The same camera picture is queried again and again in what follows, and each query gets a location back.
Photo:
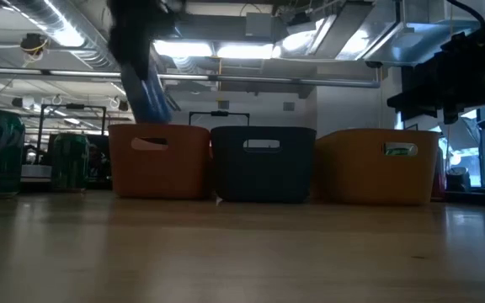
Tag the ceiling light panel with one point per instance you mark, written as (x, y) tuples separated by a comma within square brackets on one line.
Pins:
[(246, 51), (183, 49)]

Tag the yellow plastic bin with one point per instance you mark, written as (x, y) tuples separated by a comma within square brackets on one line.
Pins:
[(369, 181)]

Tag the orange plastic bin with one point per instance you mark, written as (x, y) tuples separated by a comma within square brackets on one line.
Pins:
[(158, 172)]

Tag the silver spiral air duct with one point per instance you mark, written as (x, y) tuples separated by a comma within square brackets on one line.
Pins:
[(99, 61)]

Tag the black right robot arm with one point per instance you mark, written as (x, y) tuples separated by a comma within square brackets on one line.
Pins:
[(478, 54)]

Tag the silver rectangular air duct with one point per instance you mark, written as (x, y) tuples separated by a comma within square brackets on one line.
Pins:
[(415, 42)]

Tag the black background rig frame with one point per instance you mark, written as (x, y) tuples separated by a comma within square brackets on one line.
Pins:
[(219, 113), (74, 106)]

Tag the grey ceiling pipe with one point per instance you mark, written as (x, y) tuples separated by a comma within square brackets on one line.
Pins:
[(268, 80)]

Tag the teal plastic bin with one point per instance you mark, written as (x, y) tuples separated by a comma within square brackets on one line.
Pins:
[(263, 177)]

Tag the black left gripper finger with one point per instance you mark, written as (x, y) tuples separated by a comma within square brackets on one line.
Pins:
[(133, 59)]

